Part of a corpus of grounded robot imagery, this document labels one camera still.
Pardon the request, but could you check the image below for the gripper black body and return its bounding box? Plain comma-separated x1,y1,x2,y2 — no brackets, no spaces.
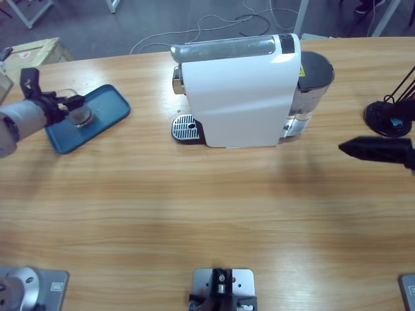
38,97,71,128
403,138,415,178

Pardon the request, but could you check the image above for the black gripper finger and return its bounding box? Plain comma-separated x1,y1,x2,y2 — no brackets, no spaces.
338,135,414,167
40,91,71,104
63,94,86,113
387,99,415,122

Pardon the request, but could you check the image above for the clear glass with red logo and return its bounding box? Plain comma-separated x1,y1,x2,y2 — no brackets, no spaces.
55,88,95,130

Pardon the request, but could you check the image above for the white capsule coffee machine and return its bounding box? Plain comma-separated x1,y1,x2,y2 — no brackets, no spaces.
171,33,302,150

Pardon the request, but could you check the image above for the black capsule holder stand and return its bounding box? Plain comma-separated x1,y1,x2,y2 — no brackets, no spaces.
364,64,415,139

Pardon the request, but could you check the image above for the blue plastic tray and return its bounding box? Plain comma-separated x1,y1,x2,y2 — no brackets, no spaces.
44,84,132,156

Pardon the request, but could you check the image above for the wooden crate with red label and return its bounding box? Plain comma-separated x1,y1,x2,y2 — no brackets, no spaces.
5,37,75,84

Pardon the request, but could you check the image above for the large plywood crate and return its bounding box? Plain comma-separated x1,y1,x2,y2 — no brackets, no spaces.
0,61,16,106

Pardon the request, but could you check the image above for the black-lidded clear water tank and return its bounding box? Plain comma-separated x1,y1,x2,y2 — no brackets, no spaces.
279,51,335,143

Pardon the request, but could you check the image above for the metal grate drip tray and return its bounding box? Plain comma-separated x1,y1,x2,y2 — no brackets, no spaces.
171,113,206,145

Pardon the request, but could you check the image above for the dark sneaker white sole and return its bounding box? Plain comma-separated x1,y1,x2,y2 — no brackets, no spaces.
355,0,386,14

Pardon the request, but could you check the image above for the white metal table frame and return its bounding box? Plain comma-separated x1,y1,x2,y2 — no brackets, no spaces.
0,0,54,30

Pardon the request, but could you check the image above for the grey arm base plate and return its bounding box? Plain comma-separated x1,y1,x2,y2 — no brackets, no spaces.
397,274,415,311
0,266,70,311

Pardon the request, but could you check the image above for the white floor cable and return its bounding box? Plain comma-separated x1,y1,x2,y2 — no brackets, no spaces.
129,0,301,56

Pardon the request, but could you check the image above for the black floor cable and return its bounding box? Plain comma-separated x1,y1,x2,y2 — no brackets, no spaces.
235,12,272,38

